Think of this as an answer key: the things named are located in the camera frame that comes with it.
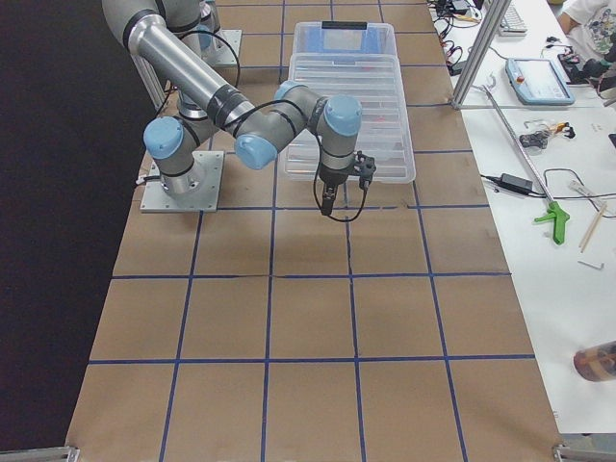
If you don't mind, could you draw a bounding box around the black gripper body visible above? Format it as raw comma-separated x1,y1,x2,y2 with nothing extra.
320,166,348,197

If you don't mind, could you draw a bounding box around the clear plastic box lid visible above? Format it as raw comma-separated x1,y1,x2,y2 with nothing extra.
280,53,417,185

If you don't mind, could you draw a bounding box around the clear plastic storage box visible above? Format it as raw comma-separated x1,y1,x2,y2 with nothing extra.
288,21,416,184

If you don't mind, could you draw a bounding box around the blue plastic tray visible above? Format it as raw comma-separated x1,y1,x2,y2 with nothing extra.
306,28,365,52

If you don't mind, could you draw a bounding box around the black box latch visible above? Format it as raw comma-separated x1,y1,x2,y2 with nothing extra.
321,21,368,30

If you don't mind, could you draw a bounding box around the black power adapter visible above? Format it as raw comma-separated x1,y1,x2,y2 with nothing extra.
482,173,541,196

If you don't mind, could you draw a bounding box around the blue teach pendant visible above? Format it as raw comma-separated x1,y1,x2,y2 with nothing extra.
504,58,576,106

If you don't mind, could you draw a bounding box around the wooden chopsticks pair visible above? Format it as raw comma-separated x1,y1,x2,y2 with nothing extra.
578,202,607,253

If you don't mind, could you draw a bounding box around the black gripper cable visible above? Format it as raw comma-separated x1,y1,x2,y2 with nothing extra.
225,98,372,223

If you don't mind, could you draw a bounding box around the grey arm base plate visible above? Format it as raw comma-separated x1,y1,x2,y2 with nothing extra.
140,150,224,213

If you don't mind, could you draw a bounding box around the green handled reacher tool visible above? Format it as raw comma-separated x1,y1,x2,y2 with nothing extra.
474,84,572,245

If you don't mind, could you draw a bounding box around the aluminium frame post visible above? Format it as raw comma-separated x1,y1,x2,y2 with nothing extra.
450,0,510,110

